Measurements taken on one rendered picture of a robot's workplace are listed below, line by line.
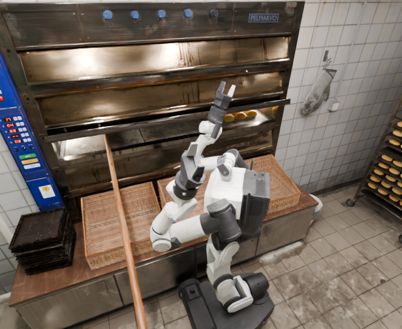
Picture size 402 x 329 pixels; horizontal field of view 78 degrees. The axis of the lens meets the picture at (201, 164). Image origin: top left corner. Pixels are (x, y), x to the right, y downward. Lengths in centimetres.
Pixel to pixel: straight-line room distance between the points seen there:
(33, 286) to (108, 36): 164
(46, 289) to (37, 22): 157
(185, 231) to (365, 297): 202
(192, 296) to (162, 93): 154
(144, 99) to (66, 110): 49
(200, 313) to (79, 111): 165
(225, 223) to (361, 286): 197
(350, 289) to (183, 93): 219
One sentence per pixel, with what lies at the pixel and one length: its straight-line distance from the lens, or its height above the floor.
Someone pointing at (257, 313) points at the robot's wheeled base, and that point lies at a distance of 219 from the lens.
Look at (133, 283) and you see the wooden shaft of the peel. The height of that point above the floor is 120.
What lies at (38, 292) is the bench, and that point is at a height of 58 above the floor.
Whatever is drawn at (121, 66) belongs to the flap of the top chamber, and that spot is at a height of 177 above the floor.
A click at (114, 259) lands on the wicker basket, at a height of 62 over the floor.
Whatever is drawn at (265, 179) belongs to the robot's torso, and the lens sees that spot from 124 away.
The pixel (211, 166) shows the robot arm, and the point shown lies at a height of 131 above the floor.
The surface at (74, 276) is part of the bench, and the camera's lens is 200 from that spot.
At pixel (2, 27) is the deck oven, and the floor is 200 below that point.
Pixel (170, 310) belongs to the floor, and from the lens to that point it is 236.
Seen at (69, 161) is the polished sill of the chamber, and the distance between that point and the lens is 197.
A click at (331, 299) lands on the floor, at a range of 263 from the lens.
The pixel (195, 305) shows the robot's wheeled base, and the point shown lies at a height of 19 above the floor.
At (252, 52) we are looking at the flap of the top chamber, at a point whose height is 179.
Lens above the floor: 212
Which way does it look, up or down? 34 degrees down
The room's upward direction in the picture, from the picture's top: straight up
